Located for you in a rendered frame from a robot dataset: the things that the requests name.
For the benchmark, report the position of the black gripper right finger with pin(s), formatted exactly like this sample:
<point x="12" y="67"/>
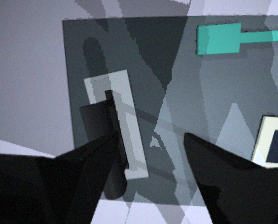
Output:
<point x="234" y="189"/>

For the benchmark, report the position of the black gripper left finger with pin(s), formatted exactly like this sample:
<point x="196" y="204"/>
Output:
<point x="68" y="186"/>

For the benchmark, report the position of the white square tile with dark blue centre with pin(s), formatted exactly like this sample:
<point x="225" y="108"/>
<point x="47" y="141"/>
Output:
<point x="266" y="148"/>

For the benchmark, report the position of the teal flat trowel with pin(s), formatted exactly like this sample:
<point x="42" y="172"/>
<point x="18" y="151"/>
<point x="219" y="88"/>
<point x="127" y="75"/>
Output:
<point x="226" y="38"/>

